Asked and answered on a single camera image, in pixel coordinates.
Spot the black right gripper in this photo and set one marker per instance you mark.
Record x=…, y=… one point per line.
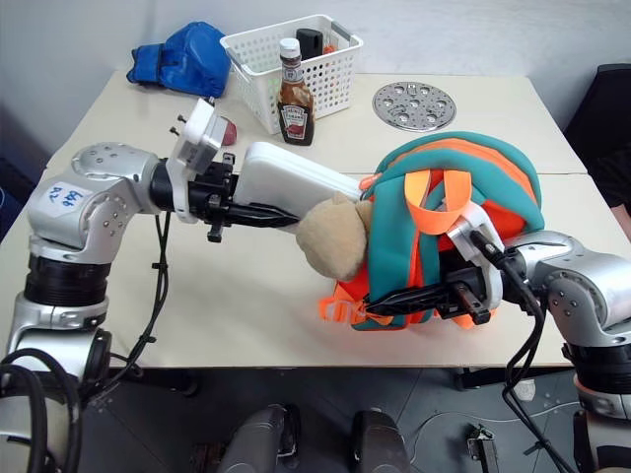
x=466, y=276

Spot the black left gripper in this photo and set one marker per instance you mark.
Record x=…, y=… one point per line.
x=217, y=184

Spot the orange and teal backpack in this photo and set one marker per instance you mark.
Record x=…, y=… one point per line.
x=493, y=162

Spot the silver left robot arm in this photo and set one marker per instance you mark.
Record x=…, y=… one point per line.
x=103, y=202

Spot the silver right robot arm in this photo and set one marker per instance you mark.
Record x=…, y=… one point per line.
x=581, y=276

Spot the tan plush toy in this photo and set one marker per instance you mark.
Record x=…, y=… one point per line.
x=330, y=236

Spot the small red and pink item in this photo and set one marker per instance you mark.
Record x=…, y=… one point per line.
x=228, y=133

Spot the ketchup bottle with white cap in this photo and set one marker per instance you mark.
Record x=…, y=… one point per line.
x=296, y=108

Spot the black table foot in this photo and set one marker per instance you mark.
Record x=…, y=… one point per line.
x=493, y=378

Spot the dark rounded robot leg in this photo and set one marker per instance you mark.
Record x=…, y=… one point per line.
x=256, y=438
x=379, y=441

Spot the white perforated plastic basket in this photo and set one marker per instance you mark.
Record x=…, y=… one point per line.
x=330, y=79

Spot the small black floor device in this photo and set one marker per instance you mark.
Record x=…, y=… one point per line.
x=480, y=441

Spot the blue fabric bag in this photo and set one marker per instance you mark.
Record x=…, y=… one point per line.
x=187, y=59

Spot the black bottle in basket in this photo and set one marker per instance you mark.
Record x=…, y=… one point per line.
x=309, y=44

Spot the small orange item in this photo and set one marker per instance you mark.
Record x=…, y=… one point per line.
x=329, y=49

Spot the round perforated metal plate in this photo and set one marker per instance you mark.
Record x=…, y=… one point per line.
x=414, y=106

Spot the white handwritten label sticker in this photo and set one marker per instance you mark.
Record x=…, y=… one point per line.
x=64, y=197

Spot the black chair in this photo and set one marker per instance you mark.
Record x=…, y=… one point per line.
x=604, y=128

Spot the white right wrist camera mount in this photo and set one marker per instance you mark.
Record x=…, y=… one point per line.
x=468, y=224

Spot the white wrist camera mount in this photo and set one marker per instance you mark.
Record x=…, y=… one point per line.
x=468, y=224
x=199, y=133

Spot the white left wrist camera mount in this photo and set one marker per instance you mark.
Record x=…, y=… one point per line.
x=199, y=133

